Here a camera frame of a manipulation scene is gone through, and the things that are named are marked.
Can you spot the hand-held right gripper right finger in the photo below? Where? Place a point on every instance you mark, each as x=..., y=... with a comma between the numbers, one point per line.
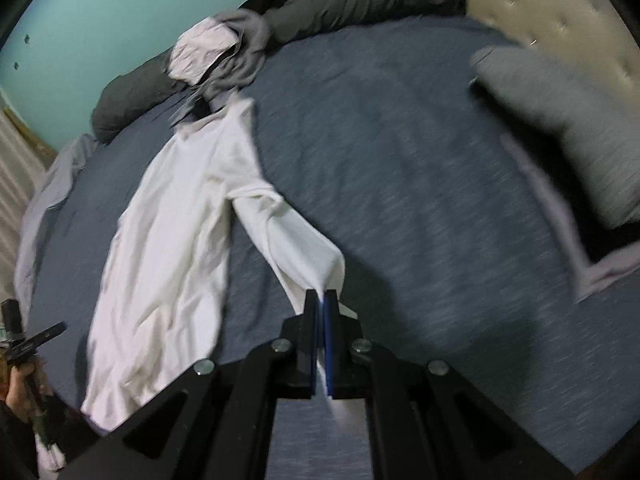
x=341, y=355

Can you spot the white long-sleeved shirt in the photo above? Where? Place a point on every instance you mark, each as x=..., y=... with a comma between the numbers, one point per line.
x=175, y=240

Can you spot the dark grey rolled duvet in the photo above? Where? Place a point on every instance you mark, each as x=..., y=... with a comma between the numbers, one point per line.
x=360, y=0

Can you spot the person's left hand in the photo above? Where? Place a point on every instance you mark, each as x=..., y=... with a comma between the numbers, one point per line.
x=20, y=400

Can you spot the folded light grey garment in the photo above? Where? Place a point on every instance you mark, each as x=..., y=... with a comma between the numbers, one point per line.
x=595, y=272

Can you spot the beige striped curtain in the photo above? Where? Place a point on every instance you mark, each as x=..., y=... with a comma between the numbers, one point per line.
x=12, y=200

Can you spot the wooden poles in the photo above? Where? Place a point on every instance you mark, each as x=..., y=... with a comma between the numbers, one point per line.
x=30, y=135

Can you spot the cream tufted headboard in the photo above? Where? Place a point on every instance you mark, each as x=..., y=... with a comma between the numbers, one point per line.
x=550, y=5

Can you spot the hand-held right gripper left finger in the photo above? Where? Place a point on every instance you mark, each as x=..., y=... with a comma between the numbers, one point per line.
x=306, y=355

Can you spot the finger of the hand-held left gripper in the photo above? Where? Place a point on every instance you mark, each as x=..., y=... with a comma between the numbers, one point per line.
x=50, y=332

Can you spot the person's left forearm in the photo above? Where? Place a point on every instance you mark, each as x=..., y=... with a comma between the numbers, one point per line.
x=12, y=445

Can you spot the folded grey sweater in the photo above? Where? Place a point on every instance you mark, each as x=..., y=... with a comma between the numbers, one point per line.
x=560, y=110

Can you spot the pile of unfolded clothes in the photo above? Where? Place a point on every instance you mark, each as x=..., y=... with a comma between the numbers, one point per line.
x=245, y=55

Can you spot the light grey crumpled sheet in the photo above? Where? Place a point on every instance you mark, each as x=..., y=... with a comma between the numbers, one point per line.
x=55, y=180

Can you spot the white garment with black trim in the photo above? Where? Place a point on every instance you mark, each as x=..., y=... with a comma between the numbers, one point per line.
x=200, y=50

